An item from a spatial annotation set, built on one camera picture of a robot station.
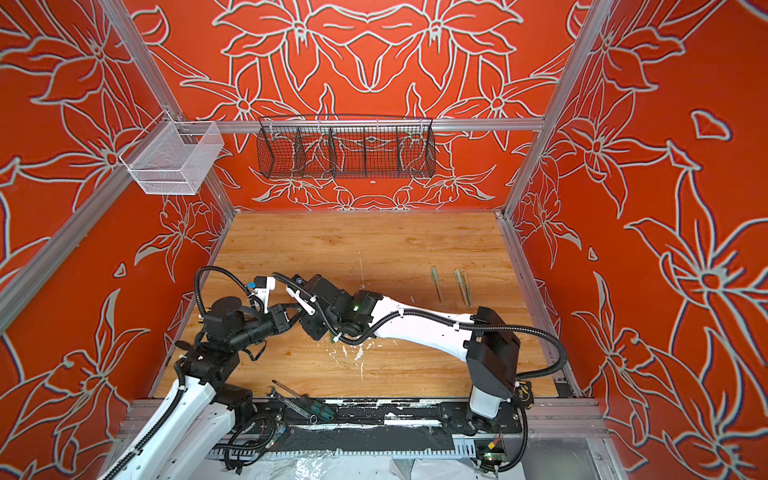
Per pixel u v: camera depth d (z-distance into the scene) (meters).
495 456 0.68
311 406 0.74
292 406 0.75
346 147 0.99
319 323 0.54
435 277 1.00
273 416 0.72
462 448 0.70
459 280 0.98
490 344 0.47
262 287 0.69
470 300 0.95
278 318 0.66
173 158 0.92
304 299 0.54
